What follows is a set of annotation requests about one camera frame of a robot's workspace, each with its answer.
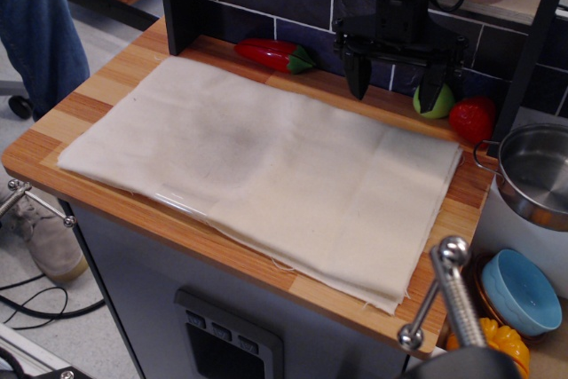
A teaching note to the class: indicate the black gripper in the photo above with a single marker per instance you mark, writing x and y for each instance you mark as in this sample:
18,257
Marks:
399,31

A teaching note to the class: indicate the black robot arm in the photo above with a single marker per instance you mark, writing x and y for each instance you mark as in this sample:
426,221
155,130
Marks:
399,31

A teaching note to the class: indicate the cream folded cloth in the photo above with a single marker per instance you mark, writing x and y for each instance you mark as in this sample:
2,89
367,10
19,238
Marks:
335,195

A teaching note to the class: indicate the green toy fruit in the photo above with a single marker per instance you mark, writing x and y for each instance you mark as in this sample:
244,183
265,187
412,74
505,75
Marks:
443,106

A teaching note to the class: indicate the red toy strawberry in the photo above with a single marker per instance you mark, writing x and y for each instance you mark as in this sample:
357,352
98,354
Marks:
473,119

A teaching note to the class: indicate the red toy chili pepper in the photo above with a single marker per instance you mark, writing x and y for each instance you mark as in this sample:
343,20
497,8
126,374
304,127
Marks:
282,56

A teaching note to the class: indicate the stainless steel pot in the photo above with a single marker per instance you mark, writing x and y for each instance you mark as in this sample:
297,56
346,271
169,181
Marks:
532,167

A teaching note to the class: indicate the right metal clamp screw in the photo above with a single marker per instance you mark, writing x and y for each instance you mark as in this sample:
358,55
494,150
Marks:
447,259

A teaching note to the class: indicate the metal clamp screw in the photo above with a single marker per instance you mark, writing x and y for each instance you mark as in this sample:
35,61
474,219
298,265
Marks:
447,259
20,190

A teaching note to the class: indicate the blue plastic bowl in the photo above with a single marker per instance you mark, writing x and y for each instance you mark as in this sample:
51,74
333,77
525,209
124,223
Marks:
520,292

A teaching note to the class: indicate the orange toy pumpkin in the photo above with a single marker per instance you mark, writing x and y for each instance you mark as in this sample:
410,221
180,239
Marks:
508,341

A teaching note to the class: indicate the grey cabinet control panel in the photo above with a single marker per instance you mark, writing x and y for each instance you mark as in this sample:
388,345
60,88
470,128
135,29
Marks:
222,344

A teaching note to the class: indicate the blue jeans leg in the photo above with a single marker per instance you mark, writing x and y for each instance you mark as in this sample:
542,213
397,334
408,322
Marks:
44,47

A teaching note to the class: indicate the black chair caster wheel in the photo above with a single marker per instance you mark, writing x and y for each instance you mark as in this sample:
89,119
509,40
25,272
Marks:
21,106

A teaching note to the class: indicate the beige shoe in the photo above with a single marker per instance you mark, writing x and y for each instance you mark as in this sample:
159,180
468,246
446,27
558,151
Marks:
53,247

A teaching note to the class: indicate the left metal clamp screw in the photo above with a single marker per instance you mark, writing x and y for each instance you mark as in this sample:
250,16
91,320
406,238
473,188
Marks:
20,190

